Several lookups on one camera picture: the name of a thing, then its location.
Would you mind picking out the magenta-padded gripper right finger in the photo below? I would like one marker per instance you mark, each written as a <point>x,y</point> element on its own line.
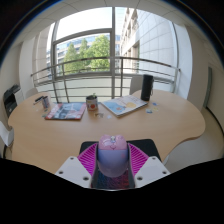
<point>138,159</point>

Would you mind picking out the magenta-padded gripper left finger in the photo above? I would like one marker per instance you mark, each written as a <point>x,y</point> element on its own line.
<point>87,158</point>

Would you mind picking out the pink and lilac computer mouse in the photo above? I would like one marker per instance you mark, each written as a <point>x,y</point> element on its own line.
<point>112,156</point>

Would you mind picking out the black mouse pad with print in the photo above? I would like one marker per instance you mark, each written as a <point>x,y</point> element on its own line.
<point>144,145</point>

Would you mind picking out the dark colourful magazine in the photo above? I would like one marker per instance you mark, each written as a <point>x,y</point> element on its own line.
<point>65,111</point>

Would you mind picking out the light open magazine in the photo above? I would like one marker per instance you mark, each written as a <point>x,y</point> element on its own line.
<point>124,105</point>

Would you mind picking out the small blue striped cup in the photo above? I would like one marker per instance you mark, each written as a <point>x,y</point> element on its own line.
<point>45,102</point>

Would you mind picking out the black cylindrical speaker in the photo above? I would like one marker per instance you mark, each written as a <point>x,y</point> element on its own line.
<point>146,87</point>

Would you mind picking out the small flat dark box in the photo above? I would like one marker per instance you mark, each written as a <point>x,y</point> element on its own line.
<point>38,99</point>

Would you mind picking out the black office printer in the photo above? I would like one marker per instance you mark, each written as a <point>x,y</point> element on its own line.
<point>10,100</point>

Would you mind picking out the metal balcony railing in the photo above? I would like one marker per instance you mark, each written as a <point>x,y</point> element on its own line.
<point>83,60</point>

